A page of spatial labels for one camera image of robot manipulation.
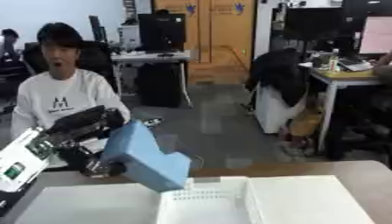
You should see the yellow bag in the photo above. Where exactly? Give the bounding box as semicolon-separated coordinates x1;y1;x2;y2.
286;103;326;138

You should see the blue foam block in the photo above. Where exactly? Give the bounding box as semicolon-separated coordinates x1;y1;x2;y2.
99;120;193;193

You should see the chair with black jacket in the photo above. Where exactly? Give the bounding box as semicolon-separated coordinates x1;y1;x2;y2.
243;47;314;136

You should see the black computer tower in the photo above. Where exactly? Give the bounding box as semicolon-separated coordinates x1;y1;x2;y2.
136;62;186;109

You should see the black office chair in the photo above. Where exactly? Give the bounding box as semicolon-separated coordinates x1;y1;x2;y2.
21;39;120;92

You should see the white open box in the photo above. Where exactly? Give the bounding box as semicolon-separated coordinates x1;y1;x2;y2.
13;174;377;224

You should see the white desk with clutter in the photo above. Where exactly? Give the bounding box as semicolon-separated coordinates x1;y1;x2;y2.
298;60;392;153

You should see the keyboard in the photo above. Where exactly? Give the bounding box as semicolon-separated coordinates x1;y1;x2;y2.
338;58;375;73

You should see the black computer monitor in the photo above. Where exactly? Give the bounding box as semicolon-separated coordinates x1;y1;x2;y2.
282;6;347;42
136;12;189;54

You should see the wooden cabinet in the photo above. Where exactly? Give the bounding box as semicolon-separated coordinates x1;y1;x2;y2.
151;0;257;86

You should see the person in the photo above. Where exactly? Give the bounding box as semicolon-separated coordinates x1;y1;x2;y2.
9;22;132;140

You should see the clear plastic bottle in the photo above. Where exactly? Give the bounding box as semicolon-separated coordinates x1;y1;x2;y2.
327;48;343;74

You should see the bright computer monitor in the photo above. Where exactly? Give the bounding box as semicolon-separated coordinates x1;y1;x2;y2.
356;15;392;56

